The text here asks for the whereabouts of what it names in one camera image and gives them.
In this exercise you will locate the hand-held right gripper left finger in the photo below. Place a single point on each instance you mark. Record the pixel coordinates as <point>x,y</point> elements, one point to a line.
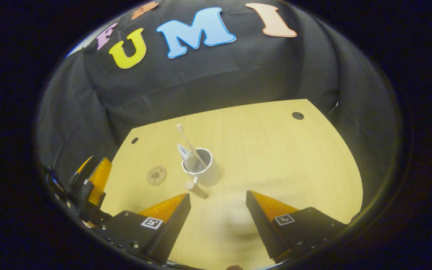
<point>173,228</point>

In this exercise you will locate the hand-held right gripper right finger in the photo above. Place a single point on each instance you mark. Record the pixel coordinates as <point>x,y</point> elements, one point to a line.
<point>263,228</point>

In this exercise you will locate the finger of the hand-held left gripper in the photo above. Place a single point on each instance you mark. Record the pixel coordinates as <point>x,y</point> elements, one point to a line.
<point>99,180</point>
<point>84,167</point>

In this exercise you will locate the round cork coaster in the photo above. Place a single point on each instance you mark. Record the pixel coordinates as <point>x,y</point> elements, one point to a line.
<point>156,175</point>

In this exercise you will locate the white toothpaste tube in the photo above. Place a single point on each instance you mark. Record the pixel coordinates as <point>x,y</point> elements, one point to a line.
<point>185,155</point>

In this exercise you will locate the beige toothbrush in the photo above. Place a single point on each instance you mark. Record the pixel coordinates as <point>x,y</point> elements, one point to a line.
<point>186,138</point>

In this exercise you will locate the light wooden desktop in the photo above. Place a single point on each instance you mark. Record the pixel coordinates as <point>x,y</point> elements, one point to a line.
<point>276,150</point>

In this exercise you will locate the black backdrop cloth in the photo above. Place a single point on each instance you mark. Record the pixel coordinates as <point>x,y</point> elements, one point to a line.
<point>201,82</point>

